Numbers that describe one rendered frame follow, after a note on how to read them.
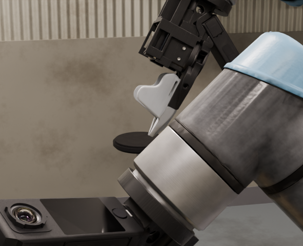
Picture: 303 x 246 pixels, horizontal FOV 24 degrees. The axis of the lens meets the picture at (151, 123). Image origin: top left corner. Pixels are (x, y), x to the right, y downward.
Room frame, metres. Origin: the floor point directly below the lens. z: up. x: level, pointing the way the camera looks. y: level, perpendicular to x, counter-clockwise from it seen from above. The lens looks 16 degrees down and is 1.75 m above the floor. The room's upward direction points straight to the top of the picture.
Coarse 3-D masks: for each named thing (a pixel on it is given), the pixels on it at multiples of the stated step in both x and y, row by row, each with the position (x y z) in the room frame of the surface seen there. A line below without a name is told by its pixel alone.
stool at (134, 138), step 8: (120, 136) 3.79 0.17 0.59; (128, 136) 3.79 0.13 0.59; (136, 136) 3.79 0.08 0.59; (144, 136) 3.79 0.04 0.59; (120, 144) 3.66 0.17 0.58; (128, 144) 3.64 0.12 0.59; (136, 144) 3.64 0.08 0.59; (144, 144) 3.64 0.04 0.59; (128, 152) 3.62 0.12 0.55; (136, 152) 3.61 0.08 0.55
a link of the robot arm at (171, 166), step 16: (160, 144) 0.50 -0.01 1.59; (176, 144) 0.49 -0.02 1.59; (144, 160) 0.49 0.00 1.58; (160, 160) 0.48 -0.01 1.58; (176, 160) 0.48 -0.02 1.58; (192, 160) 0.48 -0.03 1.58; (144, 176) 0.48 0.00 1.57; (160, 176) 0.48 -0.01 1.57; (176, 176) 0.47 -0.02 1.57; (192, 176) 0.47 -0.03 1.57; (208, 176) 0.47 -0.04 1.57; (160, 192) 0.47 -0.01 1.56; (176, 192) 0.47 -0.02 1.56; (192, 192) 0.47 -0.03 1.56; (208, 192) 0.47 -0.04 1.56; (224, 192) 0.48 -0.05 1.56; (176, 208) 0.47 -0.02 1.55; (192, 208) 0.47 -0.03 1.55; (208, 208) 0.48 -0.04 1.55; (224, 208) 0.50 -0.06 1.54; (192, 224) 0.47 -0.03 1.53; (208, 224) 0.49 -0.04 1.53
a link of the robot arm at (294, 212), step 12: (300, 168) 0.48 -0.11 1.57; (288, 180) 0.48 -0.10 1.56; (300, 180) 0.48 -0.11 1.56; (264, 192) 0.51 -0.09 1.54; (276, 192) 0.49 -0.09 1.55; (288, 192) 0.49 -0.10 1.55; (300, 192) 0.48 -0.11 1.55; (276, 204) 0.51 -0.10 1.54; (288, 204) 0.49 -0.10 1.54; (300, 204) 0.49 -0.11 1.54; (288, 216) 0.51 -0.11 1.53; (300, 216) 0.49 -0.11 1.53; (300, 228) 0.51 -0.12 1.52
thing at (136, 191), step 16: (128, 176) 0.49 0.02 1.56; (128, 192) 0.48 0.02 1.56; (144, 192) 0.48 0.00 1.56; (128, 208) 0.50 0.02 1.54; (144, 208) 0.47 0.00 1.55; (160, 208) 0.47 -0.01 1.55; (144, 224) 0.48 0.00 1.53; (160, 224) 0.47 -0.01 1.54; (176, 224) 0.47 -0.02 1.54; (144, 240) 0.48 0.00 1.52; (160, 240) 0.50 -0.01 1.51; (176, 240) 0.47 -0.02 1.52; (192, 240) 0.52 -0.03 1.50
